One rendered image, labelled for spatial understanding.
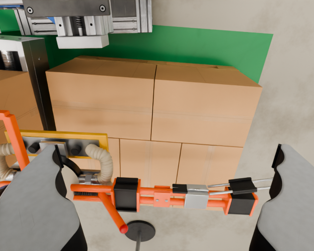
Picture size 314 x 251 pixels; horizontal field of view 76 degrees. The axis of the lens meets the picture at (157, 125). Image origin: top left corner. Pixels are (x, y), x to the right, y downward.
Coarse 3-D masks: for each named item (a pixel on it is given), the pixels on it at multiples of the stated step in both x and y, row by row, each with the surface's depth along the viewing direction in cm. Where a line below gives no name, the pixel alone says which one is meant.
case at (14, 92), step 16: (0, 80) 88; (16, 80) 96; (0, 96) 89; (16, 96) 97; (32, 96) 107; (16, 112) 98; (32, 112) 109; (0, 128) 90; (32, 128) 110; (16, 160) 101
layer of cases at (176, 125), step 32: (64, 64) 127; (96, 64) 133; (128, 64) 139; (64, 96) 116; (96, 96) 116; (128, 96) 115; (160, 96) 114; (192, 96) 114; (224, 96) 113; (256, 96) 113; (64, 128) 126; (96, 128) 125; (128, 128) 125; (160, 128) 124; (192, 128) 124; (224, 128) 123; (96, 160) 137; (128, 160) 136; (160, 160) 136; (192, 160) 135; (224, 160) 134
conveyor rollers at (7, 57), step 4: (0, 52) 106; (4, 52) 105; (8, 52) 106; (4, 56) 106; (8, 56) 107; (12, 56) 109; (4, 60) 107; (8, 60) 107; (12, 60) 109; (4, 64) 108; (8, 64) 108; (12, 64) 109; (20, 64) 108; (8, 68) 109; (12, 68) 110
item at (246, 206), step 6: (222, 198) 65; (228, 198) 60; (234, 198) 59; (240, 198) 59; (246, 198) 59; (252, 198) 60; (228, 204) 60; (234, 204) 60; (240, 204) 60; (246, 204) 60; (252, 204) 60; (228, 210) 62; (234, 210) 61; (240, 210) 61; (246, 210) 61; (252, 210) 61
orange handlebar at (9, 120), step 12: (12, 120) 51; (12, 132) 52; (12, 144) 54; (24, 156) 56; (108, 192) 61; (144, 192) 61; (156, 192) 60; (168, 192) 60; (156, 204) 63; (168, 204) 62; (180, 204) 63; (216, 204) 63
